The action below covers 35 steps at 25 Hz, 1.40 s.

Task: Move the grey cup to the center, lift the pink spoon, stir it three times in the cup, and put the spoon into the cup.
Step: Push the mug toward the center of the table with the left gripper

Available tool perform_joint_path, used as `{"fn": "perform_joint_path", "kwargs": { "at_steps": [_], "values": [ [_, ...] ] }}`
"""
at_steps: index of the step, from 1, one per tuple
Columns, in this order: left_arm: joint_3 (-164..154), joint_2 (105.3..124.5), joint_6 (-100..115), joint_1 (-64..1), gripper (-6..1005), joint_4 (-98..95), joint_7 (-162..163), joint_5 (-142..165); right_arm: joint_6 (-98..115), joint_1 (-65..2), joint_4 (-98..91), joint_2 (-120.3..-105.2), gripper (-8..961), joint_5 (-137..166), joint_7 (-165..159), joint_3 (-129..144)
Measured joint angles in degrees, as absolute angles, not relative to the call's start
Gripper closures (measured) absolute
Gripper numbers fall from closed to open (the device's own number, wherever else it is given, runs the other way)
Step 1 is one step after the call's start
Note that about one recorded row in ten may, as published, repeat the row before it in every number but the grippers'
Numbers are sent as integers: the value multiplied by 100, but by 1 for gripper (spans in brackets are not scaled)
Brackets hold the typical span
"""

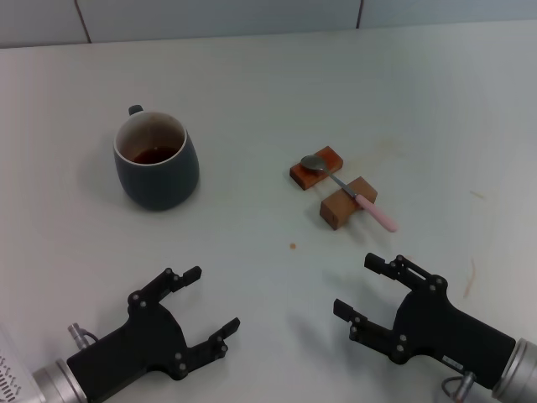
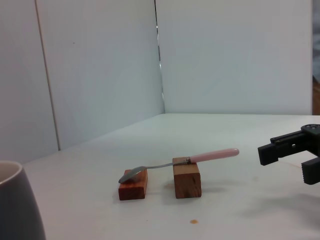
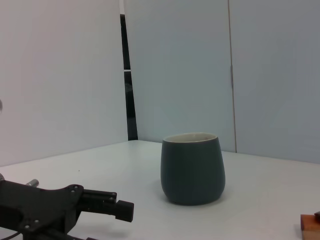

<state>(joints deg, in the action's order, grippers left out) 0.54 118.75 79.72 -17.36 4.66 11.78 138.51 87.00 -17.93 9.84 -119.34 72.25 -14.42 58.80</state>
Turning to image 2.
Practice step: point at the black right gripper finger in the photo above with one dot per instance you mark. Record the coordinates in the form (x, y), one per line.
(312, 172)
(287, 147)

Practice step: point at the grey ceramic mug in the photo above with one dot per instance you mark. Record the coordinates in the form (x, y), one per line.
(17, 205)

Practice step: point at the light brown arched wooden block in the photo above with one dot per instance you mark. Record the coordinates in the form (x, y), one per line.
(187, 182)

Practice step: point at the small brown crumb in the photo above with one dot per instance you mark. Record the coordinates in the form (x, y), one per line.
(194, 221)

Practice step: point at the flat reddish wooden block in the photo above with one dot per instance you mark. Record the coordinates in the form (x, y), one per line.
(132, 191)

